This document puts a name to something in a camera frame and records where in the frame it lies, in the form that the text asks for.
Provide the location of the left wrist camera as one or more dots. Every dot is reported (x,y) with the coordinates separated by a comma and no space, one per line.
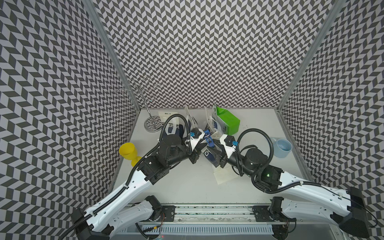
(196,137)

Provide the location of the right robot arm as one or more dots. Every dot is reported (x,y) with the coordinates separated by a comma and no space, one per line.
(293,197)

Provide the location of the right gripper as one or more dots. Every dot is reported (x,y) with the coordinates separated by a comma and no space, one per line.
(222,157)

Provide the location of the light blue mug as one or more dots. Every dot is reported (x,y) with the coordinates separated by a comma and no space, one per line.
(282,147)

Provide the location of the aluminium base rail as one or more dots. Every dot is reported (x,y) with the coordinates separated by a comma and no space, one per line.
(225,220)

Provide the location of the metal wire mug tree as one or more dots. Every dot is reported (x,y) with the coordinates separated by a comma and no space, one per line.
(153,123)

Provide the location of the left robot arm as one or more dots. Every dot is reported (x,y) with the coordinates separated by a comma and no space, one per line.
(109,216)

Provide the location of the green white bag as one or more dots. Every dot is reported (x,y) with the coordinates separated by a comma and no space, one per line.
(229,123)

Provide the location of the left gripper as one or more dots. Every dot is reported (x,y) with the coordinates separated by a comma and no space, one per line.
(195,151)

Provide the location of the yellow plastic cup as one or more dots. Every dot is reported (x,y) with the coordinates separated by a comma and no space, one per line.
(129,152)

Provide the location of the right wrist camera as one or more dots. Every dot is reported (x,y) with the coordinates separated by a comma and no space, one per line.
(229,143)

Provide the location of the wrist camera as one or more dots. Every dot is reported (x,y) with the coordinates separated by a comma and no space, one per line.
(229,143)
(196,137)

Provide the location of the cream receipt pile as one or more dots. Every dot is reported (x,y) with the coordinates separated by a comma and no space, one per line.
(223,175)

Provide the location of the blue black stapler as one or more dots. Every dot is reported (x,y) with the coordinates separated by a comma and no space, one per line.
(208,138)

